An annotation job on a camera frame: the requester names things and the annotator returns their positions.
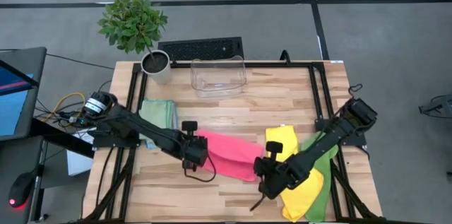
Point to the pink microfiber towel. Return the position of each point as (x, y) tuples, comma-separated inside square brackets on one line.
[(229, 157)]

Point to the yellow microfiber towel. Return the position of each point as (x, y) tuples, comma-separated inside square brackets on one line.
[(300, 195)]

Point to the lime green microfiber towel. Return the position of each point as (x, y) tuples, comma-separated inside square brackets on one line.
[(323, 171)]

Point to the green plant in white pot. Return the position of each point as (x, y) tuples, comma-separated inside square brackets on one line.
[(130, 22)]

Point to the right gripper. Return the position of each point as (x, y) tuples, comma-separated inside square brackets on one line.
[(279, 178)]

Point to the black mesh computer case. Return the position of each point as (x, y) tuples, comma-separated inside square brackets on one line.
[(201, 49)]

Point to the white paper sheet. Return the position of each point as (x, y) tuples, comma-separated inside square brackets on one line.
[(77, 164)]

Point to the black side desk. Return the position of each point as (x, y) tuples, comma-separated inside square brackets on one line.
[(10, 157)]

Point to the grey metal stand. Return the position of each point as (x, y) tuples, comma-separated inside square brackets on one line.
[(441, 105)]

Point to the clear plastic bin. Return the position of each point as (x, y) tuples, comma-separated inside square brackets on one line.
[(219, 82)]

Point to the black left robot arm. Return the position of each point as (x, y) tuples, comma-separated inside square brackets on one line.
[(141, 128)]

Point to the light blue teal-edged towel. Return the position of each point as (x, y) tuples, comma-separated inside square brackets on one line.
[(150, 144)]

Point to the black computer mouse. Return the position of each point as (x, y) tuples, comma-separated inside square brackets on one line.
[(21, 190)]

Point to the dark monitor with blue screen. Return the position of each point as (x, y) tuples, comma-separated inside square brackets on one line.
[(14, 111)]

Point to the black aluminium table frame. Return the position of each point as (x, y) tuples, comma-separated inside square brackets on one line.
[(268, 65)]

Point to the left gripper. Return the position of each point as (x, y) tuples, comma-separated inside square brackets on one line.
[(196, 151)]

